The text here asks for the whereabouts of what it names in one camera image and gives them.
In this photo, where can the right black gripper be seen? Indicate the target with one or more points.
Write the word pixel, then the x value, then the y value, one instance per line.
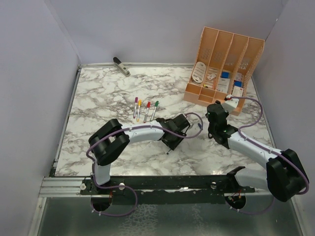
pixel 227 113

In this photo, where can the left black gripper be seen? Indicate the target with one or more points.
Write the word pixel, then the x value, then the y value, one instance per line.
pixel 173 146

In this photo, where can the green-end white marker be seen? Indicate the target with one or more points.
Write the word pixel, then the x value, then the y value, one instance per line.
pixel 153 114

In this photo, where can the red-end white marker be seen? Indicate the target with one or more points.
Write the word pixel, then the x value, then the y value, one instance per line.
pixel 146 115

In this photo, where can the yellow-end white marker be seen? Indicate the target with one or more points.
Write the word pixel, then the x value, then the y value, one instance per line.
pixel 138 113

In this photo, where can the purple-end white marker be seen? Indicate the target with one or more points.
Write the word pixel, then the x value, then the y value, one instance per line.
pixel 135 109

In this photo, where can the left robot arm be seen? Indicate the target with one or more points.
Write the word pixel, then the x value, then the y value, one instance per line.
pixel 112 138

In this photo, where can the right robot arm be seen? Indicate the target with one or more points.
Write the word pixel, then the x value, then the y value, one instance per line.
pixel 283 174

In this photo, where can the red white box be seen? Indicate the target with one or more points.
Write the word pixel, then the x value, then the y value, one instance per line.
pixel 237 89

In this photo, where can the blue white box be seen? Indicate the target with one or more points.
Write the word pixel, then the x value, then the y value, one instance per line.
pixel 224 79

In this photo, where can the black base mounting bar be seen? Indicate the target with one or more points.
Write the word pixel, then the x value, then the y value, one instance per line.
pixel 163 190

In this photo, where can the white paper cards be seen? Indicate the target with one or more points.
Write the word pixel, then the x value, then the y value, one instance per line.
pixel 211 76

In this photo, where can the white oval perforated plate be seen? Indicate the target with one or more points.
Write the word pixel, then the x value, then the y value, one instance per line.
pixel 198 72

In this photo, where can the peach desk organizer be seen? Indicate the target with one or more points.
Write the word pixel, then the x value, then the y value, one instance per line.
pixel 224 51

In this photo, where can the grey black stapler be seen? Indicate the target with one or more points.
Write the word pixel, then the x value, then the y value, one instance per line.
pixel 120 66

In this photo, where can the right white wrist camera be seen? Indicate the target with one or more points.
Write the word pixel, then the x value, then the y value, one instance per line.
pixel 230 103

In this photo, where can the aluminium frame rail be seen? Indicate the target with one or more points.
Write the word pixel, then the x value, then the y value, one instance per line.
pixel 60 187

